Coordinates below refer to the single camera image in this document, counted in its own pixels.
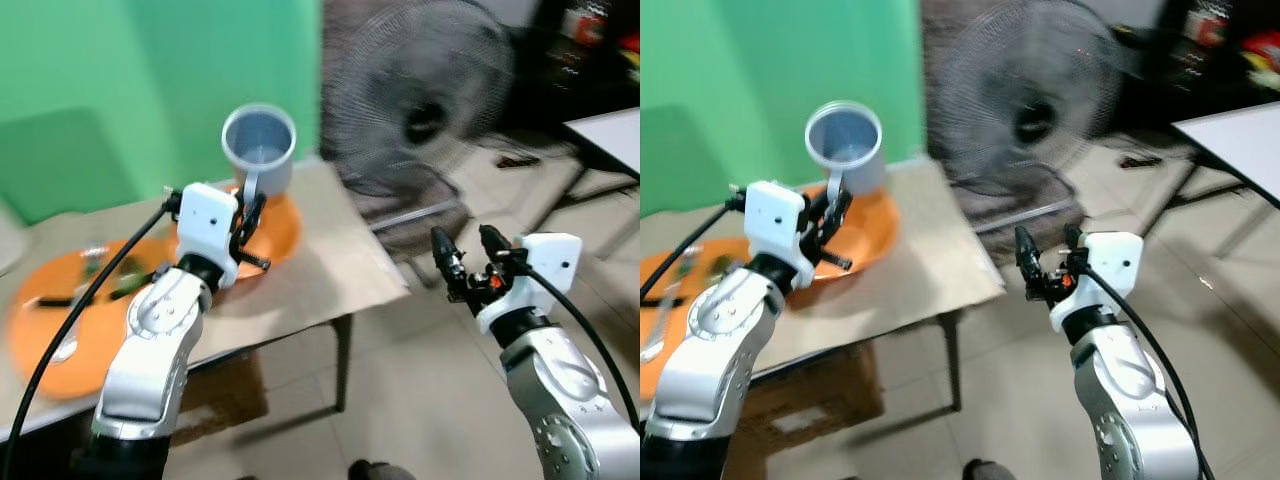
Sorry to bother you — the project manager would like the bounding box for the grey cup with handle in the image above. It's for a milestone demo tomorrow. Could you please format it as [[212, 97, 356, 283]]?
[[221, 103, 298, 199], [805, 100, 887, 198]]

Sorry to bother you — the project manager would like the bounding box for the large black standing fan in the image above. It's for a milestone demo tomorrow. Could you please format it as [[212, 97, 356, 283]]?
[[320, 0, 517, 263], [925, 0, 1138, 267]]

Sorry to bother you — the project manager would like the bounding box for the black metal table leg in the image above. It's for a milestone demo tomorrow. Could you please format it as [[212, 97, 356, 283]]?
[[941, 310, 964, 413], [333, 313, 355, 413]]

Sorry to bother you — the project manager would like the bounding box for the brown cardboard box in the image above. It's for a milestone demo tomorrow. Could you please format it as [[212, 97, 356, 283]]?
[[165, 350, 269, 446], [725, 345, 887, 473]]

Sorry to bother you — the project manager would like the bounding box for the silver spoon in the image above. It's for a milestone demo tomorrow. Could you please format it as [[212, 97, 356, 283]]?
[[645, 248, 697, 366], [52, 245, 109, 366]]

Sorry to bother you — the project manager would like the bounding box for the white table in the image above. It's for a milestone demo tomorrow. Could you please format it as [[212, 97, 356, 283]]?
[[562, 107, 641, 181], [1172, 100, 1280, 208]]

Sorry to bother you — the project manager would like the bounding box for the black cabinet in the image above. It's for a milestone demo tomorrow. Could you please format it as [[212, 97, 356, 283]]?
[[510, 0, 641, 129], [1120, 0, 1280, 126]]

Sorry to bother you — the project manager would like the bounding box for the black robot foot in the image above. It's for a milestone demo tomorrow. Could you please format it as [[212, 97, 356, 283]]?
[[962, 458, 1022, 480], [348, 459, 416, 480]]

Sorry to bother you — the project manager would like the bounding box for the orange round tray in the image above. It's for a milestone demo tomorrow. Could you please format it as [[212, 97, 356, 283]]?
[[640, 236, 766, 403], [8, 238, 201, 401]]

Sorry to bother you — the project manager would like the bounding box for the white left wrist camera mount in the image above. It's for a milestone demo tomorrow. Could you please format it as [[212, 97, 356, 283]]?
[[745, 181, 813, 289], [178, 183, 241, 289]]

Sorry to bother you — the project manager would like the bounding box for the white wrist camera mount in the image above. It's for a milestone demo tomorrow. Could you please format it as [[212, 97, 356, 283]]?
[[478, 233, 584, 336], [1050, 232, 1144, 333], [178, 183, 241, 289], [745, 181, 813, 289]]

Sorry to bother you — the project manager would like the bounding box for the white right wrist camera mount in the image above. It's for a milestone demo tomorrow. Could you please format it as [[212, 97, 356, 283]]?
[[1050, 232, 1144, 333], [478, 233, 584, 336]]

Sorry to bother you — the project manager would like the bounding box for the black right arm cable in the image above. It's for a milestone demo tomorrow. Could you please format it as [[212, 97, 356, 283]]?
[[505, 258, 641, 436], [1078, 260, 1217, 480]]

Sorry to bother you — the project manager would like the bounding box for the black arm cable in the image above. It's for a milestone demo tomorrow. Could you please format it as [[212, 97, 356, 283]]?
[[505, 258, 641, 436], [1078, 260, 1217, 480], [640, 195, 748, 303], [0, 195, 184, 480]]

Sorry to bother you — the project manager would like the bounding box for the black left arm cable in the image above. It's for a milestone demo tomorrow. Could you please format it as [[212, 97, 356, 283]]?
[[640, 195, 748, 303], [0, 195, 184, 480]]

